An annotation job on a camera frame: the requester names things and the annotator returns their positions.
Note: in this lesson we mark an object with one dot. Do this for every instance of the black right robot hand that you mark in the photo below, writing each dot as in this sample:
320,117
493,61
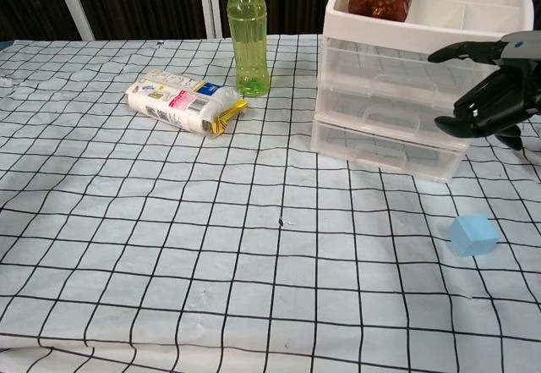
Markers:
507,89

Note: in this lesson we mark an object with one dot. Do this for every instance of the blue foam cube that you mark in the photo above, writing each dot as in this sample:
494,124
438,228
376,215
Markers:
473,237

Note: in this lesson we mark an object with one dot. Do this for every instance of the clear plastic drawer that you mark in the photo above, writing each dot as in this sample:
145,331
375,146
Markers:
338,104
351,64
338,144

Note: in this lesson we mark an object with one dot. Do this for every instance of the green plastic bottle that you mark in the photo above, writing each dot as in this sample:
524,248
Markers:
249,51

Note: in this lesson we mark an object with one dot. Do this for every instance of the white black grid tablecloth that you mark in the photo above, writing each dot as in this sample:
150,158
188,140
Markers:
211,221

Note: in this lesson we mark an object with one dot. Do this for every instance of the white snack packet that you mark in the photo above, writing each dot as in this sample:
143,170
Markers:
181,102

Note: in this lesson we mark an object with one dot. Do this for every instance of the white compartment tray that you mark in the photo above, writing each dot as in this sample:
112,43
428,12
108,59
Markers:
422,26

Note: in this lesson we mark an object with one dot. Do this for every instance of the white partition post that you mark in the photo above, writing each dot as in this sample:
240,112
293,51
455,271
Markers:
210,1
74,3

